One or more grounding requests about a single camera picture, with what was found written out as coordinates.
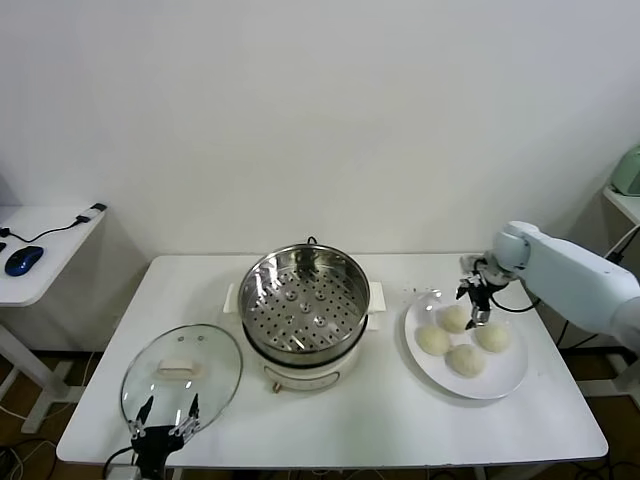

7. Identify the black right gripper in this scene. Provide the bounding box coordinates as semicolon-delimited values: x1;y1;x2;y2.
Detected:
454;261;511;332

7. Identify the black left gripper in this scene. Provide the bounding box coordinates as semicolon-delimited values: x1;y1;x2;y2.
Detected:
127;393;201;479

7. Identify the white steamed baozi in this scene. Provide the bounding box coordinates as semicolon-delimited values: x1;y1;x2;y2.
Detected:
474;322;511;354
446;343;487;380
417;325;451;357
438;304;470;334

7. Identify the round glass pot lid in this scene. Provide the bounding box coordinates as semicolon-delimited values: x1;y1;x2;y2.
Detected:
119;323;245;435

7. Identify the stainless steel steamer basket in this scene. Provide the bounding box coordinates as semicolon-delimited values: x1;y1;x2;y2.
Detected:
223;243;387;354

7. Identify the white round plate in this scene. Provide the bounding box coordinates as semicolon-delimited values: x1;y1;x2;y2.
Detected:
403;288;530;400

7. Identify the white electric cooker pot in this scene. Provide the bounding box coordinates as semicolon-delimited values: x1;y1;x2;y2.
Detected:
242;312;382;396

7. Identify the white side table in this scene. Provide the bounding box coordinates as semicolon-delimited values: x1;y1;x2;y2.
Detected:
0;203;109;434

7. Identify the pale green appliance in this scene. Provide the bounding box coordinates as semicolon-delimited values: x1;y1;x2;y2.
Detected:
612;144;640;196

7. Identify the blue computer mouse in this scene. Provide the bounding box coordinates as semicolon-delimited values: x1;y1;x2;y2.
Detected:
4;245;45;277

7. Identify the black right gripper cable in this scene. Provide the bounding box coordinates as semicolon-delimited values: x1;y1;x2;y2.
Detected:
487;294;541;314

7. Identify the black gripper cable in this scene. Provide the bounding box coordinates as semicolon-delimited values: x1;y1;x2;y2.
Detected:
102;444;136;480
487;294;541;314

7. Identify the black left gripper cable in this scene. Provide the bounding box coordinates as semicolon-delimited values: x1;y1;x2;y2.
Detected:
102;444;136;480

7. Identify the black cable with adapter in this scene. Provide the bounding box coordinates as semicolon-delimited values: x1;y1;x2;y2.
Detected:
0;202;108;242

